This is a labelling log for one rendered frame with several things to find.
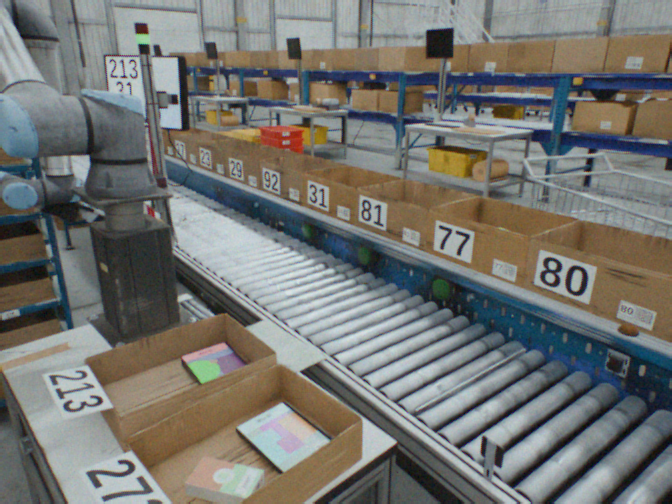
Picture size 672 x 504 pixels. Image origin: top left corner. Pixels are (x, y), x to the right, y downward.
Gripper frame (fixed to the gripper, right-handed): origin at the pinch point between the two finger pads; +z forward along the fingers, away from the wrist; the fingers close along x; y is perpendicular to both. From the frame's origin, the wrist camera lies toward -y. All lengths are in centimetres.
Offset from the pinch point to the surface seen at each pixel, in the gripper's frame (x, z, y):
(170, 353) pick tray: 93, -2, 22
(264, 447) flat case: 140, -3, 22
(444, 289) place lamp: 120, 69, -23
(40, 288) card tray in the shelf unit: -22.5, -2.2, 42.4
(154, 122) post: 2.4, 5.4, -42.0
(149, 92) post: 3, -1, -52
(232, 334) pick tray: 97, 11, 12
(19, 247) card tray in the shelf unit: -23.2, -15.5, 27.3
